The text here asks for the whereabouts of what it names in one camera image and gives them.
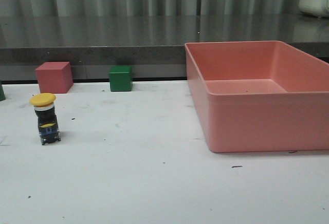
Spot yellow push button switch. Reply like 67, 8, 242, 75
29, 92, 61, 145

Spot green cube block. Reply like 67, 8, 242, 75
109, 66, 133, 92

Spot dark grey counter shelf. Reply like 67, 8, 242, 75
1, 14, 328, 82

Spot pink plastic bin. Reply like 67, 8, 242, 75
185, 41, 328, 153

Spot pink cube block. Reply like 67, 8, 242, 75
35, 62, 74, 94

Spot green block at left edge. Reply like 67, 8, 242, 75
0, 81, 6, 101

